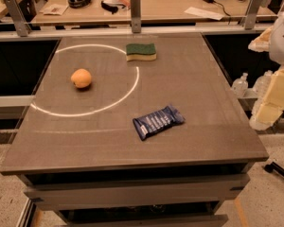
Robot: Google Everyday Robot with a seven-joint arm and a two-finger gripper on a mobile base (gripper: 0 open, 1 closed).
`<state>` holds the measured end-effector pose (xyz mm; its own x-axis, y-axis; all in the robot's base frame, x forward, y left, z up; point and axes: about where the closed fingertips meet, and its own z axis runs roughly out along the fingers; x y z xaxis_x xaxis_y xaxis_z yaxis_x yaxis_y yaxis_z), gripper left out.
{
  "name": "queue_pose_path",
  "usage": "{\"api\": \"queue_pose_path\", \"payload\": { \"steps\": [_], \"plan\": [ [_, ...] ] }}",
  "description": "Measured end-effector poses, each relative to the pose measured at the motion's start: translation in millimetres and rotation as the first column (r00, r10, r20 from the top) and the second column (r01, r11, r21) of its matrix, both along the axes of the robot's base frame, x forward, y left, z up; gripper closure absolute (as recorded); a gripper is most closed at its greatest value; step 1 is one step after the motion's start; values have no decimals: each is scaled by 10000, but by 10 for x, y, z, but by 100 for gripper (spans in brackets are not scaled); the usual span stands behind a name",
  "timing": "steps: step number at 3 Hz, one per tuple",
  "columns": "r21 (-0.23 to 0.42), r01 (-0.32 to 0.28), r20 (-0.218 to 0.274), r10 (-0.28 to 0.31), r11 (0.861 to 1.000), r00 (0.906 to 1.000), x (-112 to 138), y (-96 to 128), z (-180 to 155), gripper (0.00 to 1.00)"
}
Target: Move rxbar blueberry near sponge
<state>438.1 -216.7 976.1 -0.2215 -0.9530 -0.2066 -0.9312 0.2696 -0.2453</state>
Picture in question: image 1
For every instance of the blue rxbar blueberry wrapper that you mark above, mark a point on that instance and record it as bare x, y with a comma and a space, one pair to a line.
152, 123

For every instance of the grey metal bracket left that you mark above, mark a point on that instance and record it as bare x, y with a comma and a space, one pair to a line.
21, 26

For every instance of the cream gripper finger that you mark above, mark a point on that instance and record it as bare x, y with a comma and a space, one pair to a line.
262, 42
270, 105

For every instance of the grey metal bracket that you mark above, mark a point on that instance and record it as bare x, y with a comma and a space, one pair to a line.
21, 26
249, 19
136, 16

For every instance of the grey table drawer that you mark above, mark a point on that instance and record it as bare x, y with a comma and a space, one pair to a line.
69, 196

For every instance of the black chair base leg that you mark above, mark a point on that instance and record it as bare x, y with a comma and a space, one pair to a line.
274, 167

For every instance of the clear plastic bottle left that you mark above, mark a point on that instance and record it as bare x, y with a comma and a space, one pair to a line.
240, 85

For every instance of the grey metal bracket middle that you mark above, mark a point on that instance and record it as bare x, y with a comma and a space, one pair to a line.
136, 16

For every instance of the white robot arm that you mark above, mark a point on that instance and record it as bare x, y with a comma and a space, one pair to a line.
276, 49

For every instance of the grey metal bracket right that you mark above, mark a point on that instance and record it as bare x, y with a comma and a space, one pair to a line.
249, 19

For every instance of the black sunglasses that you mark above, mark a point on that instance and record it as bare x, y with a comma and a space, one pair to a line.
112, 9

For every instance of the orange fruit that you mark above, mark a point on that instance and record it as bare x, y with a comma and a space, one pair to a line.
81, 78

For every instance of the white paper sheet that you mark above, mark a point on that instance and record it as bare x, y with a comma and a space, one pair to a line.
204, 13

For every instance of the green and yellow sponge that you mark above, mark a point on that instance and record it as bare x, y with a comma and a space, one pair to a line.
140, 52

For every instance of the clear plastic bottle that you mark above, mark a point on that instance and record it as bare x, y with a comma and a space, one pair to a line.
262, 84
240, 85

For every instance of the clear plastic bottle right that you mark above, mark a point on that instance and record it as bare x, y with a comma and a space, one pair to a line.
262, 84

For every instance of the small paper card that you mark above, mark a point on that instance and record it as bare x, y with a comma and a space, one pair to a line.
55, 9

